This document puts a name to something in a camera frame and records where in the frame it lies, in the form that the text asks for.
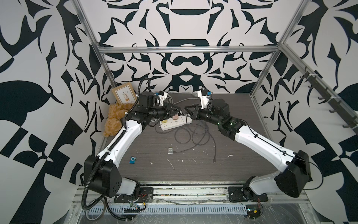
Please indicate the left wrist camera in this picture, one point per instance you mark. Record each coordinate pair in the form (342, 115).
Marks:
(161, 96)

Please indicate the blue mp3 player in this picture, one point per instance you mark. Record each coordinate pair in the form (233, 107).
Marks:
(132, 160)

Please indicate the black wall hook rack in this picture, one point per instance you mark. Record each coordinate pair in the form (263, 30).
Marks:
(328, 95)

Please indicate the dark usb cable green charger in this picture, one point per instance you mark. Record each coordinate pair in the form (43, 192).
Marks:
(214, 145)

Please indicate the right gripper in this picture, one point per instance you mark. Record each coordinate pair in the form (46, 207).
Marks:
(196, 113)

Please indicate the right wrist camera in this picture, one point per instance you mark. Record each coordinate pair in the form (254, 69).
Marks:
(205, 98)

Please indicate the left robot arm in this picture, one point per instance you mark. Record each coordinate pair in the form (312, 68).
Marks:
(102, 177)

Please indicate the framed plant picture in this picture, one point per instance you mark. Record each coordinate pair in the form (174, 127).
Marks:
(124, 93)

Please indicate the dark usb cable pink charger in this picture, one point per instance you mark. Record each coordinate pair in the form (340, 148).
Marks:
(193, 133)

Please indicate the dark usb cable yellow charger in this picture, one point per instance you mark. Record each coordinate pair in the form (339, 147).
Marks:
(189, 146)

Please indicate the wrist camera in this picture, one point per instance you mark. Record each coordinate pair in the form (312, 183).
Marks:
(205, 98)
(161, 96)

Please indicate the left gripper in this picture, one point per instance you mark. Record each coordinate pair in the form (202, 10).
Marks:
(167, 110)

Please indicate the tan teddy bear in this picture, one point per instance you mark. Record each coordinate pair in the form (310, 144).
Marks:
(115, 114)

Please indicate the white power strip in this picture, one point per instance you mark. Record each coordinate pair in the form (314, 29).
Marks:
(183, 120)

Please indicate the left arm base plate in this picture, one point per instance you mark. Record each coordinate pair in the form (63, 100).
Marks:
(143, 194)

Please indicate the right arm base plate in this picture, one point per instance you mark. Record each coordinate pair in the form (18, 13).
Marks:
(241, 194)

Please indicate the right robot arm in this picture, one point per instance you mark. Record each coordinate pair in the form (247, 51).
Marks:
(293, 168)

